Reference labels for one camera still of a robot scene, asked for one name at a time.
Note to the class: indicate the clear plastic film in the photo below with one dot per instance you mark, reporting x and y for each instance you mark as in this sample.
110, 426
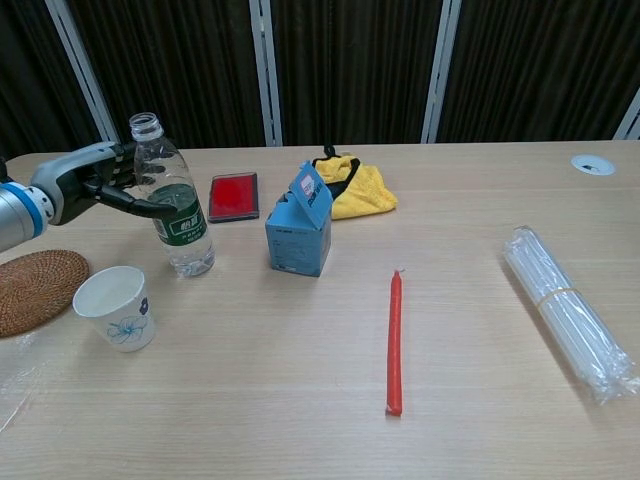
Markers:
15, 385

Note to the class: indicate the bundle of clear plastic sticks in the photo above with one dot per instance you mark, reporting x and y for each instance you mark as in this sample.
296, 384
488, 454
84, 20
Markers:
560, 295

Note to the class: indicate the brown woven rattan coaster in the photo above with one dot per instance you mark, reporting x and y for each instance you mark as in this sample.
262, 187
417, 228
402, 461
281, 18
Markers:
40, 287

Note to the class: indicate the blue cardboard box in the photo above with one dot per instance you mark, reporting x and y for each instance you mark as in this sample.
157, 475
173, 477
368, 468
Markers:
297, 245

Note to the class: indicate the red candle stick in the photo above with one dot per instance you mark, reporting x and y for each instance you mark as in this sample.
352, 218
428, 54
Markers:
395, 345

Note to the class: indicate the silver partition post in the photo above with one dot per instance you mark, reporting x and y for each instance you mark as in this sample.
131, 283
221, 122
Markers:
266, 75
631, 120
440, 75
82, 75

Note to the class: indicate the red ink pad case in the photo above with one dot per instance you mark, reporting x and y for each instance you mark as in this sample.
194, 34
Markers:
233, 196

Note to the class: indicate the white paper cup blue flower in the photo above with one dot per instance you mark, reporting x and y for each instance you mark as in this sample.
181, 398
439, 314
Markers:
125, 320

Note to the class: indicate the clear plastic water bottle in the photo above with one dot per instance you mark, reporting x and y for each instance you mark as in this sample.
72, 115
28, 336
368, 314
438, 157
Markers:
185, 235

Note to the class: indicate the left black grey robot hand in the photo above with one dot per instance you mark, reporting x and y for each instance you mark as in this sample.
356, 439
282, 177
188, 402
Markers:
70, 190

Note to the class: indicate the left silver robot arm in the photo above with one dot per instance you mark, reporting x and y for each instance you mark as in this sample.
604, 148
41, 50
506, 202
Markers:
17, 215

